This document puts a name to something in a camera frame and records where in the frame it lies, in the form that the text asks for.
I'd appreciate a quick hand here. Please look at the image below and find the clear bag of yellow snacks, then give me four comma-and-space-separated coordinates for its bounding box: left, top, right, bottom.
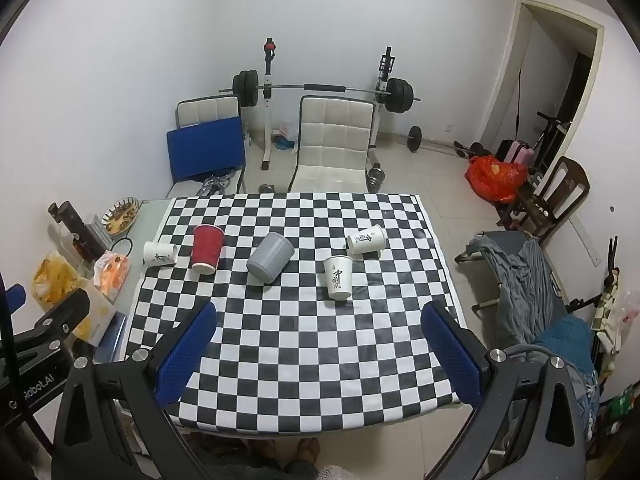
31, 252, 82, 312

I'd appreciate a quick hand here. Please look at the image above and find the white printed paper cup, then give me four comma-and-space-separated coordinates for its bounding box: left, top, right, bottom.
323, 255, 355, 302
346, 224, 389, 255
143, 241, 179, 267

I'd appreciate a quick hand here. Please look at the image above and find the dark folding cot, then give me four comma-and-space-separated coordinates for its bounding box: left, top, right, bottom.
454, 230, 571, 317

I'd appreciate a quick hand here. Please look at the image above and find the black white checkered tablecloth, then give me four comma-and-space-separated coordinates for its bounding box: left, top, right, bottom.
122, 192, 469, 434

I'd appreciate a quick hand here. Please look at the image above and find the grey plastic cup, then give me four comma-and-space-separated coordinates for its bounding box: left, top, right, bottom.
246, 231, 296, 282

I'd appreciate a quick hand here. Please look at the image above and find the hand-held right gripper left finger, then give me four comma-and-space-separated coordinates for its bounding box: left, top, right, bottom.
52, 301, 219, 480

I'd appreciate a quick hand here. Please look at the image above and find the patterned plate with food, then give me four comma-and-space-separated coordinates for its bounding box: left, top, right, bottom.
101, 196, 141, 236

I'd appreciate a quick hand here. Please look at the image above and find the red paper cup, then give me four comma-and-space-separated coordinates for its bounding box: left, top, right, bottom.
191, 224, 226, 275

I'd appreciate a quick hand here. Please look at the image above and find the white wall strip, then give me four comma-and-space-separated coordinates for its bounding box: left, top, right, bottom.
574, 214, 602, 267

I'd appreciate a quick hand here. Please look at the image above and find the blue flat board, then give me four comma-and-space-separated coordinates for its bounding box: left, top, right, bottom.
166, 116, 246, 184

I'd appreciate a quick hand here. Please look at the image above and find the orange snack packet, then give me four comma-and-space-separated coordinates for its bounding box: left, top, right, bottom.
93, 252, 132, 307

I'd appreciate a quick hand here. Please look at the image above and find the person's foot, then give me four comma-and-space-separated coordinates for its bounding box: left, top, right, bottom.
295, 437, 321, 467

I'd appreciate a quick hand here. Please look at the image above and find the teal towel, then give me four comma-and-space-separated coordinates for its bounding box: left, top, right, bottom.
531, 316, 599, 377

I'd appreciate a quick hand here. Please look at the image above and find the white yellow carton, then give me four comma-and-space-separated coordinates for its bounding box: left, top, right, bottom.
70, 280, 119, 349

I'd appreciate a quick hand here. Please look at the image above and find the grey cloth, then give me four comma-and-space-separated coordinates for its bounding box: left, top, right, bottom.
469, 235, 557, 348

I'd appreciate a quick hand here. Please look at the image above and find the door frame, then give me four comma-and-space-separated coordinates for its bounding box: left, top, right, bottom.
479, 0, 606, 173

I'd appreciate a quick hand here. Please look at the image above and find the dark bottle gift box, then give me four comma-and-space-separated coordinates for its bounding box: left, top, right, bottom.
48, 201, 109, 264

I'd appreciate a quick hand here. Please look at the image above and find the white barbell rack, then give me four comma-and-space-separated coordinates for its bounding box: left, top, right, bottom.
257, 37, 396, 171

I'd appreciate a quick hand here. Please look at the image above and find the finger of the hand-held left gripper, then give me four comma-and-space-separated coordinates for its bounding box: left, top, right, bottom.
0, 270, 27, 356
12, 289, 92, 353

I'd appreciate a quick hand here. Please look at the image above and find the black tripod stand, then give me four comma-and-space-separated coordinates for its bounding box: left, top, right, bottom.
565, 236, 622, 313

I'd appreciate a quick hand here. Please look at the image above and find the white padded chair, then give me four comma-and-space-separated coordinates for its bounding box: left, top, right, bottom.
287, 95, 377, 195
167, 95, 247, 199

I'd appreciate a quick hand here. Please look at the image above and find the red plastic bag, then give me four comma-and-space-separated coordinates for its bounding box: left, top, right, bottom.
465, 155, 530, 204

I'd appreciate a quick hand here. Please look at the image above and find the clear pink plastic bag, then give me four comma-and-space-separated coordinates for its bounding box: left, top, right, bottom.
591, 270, 640, 353

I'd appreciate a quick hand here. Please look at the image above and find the blue book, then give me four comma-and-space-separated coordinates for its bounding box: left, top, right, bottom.
92, 310, 129, 364

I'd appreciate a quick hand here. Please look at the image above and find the black kick scooter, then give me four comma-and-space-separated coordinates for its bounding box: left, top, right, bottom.
532, 110, 574, 173

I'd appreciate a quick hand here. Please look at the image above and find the dark wooden chair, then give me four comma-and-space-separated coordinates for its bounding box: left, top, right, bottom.
495, 156, 592, 242

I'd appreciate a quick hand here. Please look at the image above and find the long barbell with black plates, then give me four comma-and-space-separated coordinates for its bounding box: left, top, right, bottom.
218, 70, 422, 114

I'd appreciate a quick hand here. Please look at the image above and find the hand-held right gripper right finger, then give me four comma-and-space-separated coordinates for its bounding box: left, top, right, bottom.
421, 301, 589, 480

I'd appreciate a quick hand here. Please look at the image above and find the short barbell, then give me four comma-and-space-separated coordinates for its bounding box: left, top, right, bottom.
406, 126, 485, 158

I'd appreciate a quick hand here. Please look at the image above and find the pink suitcase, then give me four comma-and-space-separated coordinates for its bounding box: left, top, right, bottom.
500, 139, 534, 166

